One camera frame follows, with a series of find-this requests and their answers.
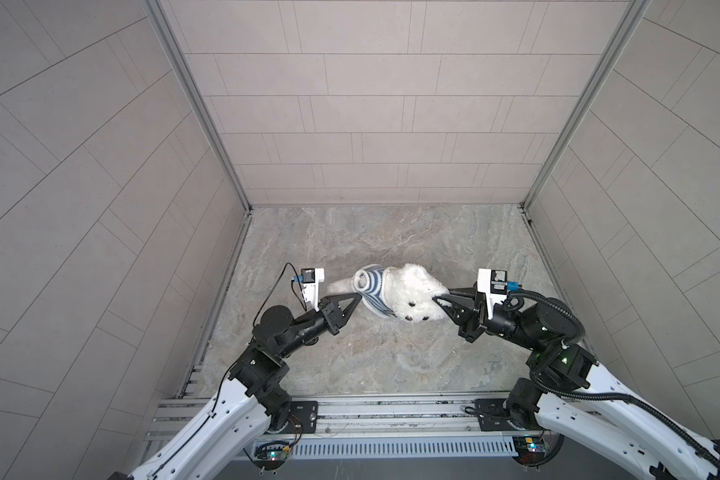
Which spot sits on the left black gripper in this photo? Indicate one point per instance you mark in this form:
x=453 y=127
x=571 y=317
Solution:
x=331 y=321

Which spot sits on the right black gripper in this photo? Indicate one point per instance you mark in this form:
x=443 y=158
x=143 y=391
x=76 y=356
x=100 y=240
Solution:
x=473 y=322

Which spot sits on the blue white striped sweater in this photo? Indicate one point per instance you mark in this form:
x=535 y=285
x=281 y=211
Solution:
x=369 y=283

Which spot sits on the white teddy bear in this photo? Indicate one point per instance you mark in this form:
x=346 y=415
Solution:
x=408 y=290

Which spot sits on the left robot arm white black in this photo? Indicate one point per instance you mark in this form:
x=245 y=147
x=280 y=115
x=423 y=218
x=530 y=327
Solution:
x=249 y=400

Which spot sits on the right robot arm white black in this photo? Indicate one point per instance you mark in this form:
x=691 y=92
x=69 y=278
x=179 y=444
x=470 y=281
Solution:
x=568 y=391

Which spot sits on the left green circuit board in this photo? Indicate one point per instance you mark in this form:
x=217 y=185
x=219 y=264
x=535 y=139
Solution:
x=270 y=456

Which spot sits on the green circuit board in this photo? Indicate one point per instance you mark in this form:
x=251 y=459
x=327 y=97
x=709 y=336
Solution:
x=531 y=450
x=270 y=456

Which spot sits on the right green circuit board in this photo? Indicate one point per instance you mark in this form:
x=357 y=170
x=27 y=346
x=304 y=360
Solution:
x=531 y=450

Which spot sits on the right corner aluminium profile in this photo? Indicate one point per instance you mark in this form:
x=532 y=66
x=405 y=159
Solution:
x=619 y=40

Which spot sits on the corner aluminium profile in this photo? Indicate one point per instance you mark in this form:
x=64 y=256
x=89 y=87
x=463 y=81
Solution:
x=619 y=40
x=168 y=40

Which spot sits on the left corner aluminium profile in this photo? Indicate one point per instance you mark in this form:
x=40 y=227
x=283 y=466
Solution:
x=168 y=40

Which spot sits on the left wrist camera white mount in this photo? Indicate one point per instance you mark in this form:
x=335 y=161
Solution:
x=309 y=280

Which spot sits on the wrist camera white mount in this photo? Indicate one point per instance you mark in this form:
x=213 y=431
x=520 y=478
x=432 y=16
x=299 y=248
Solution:
x=495 y=287
x=309 y=280

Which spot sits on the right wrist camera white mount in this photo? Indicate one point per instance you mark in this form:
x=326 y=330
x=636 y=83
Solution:
x=495 y=287

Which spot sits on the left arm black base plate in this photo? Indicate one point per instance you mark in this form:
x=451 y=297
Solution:
x=301 y=417

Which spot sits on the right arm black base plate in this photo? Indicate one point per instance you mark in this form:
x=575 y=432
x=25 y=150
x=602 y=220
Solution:
x=497 y=414

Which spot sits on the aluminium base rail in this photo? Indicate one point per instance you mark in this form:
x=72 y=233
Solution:
x=344 y=416

